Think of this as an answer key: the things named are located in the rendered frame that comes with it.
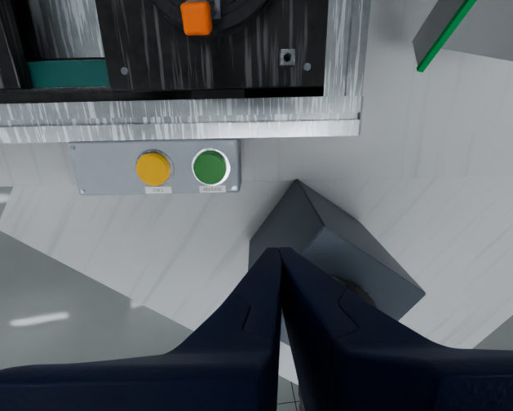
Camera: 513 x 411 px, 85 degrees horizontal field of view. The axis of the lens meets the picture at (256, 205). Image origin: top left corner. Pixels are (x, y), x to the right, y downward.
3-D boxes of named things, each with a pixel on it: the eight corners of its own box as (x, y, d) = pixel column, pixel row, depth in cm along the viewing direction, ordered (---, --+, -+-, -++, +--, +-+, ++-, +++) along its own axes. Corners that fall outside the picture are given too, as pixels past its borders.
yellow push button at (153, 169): (174, 181, 36) (170, 185, 35) (144, 182, 36) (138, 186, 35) (170, 151, 35) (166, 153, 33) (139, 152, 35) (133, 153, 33)
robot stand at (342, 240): (311, 279, 52) (342, 376, 33) (249, 240, 49) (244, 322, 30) (360, 222, 48) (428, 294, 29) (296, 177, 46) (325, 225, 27)
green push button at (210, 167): (227, 180, 36) (227, 184, 34) (197, 181, 36) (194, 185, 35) (226, 149, 35) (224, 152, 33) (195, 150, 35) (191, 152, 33)
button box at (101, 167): (241, 182, 42) (240, 193, 36) (103, 184, 42) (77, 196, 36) (240, 134, 39) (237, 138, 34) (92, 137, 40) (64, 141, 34)
